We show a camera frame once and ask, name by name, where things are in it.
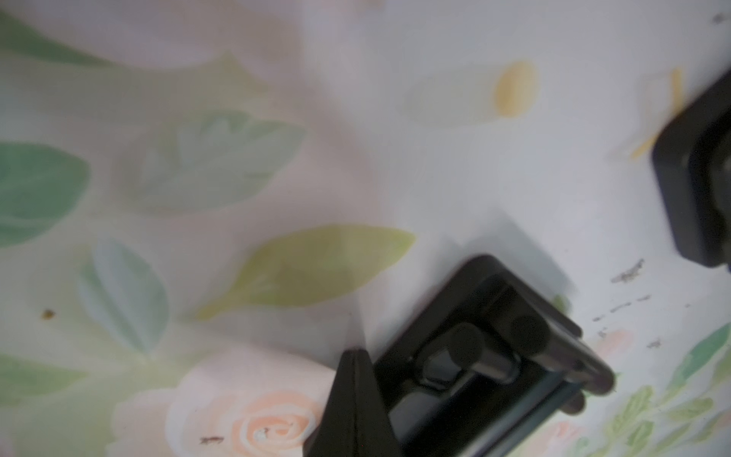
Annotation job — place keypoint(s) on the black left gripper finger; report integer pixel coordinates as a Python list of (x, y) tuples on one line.
[(355, 422)]

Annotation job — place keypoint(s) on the black phone stand front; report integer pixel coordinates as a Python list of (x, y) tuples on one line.
[(483, 365)]

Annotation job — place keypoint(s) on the black phone stand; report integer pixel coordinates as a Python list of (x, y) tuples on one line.
[(483, 365), (691, 161)]

